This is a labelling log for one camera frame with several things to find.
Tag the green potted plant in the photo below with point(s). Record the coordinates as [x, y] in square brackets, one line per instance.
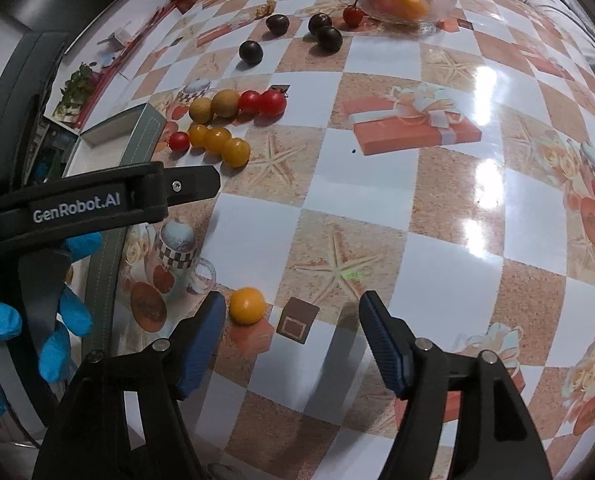
[75, 90]

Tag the orange kumquat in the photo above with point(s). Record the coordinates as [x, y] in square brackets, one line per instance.
[247, 305]
[235, 152]
[198, 135]
[217, 140]

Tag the brown longan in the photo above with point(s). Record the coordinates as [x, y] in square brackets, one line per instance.
[201, 110]
[226, 102]

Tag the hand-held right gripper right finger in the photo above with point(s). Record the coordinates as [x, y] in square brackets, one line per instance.
[385, 350]

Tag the brown peel scrap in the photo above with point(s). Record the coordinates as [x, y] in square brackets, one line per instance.
[265, 8]

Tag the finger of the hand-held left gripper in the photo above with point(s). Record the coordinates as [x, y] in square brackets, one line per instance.
[192, 185]

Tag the red cherry tomato with stem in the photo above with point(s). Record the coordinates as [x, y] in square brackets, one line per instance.
[352, 15]

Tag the orange mandarin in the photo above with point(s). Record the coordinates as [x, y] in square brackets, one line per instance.
[408, 7]

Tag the dark cabinet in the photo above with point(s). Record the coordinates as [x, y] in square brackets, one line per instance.
[50, 147]

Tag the dark purple plum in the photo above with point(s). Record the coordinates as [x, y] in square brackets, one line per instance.
[329, 38]
[320, 22]
[278, 24]
[251, 52]

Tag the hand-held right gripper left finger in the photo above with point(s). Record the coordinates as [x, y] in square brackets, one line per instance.
[202, 345]

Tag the checked printed tablecloth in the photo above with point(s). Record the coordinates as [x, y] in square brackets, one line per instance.
[402, 185]

